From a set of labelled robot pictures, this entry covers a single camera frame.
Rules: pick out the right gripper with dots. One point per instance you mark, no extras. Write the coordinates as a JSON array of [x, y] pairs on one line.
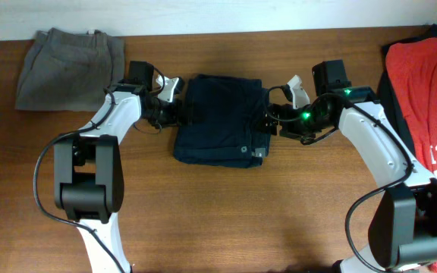
[[289, 129]]

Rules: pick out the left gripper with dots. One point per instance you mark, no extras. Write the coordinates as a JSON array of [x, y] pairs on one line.
[[174, 117]]

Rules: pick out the navy blue shorts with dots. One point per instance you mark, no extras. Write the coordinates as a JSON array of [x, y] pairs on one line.
[[222, 132]]

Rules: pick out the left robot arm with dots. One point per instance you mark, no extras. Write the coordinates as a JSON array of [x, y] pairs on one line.
[[89, 179]]

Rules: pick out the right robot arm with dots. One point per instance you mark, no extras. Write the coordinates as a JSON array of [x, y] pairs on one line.
[[402, 235]]

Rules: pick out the black garment under pile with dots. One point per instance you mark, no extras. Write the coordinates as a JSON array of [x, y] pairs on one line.
[[386, 92]]

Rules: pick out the folded grey shorts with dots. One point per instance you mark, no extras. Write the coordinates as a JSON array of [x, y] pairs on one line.
[[69, 72]]

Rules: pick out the red printed t-shirt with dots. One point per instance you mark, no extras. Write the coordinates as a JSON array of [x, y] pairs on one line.
[[412, 70]]

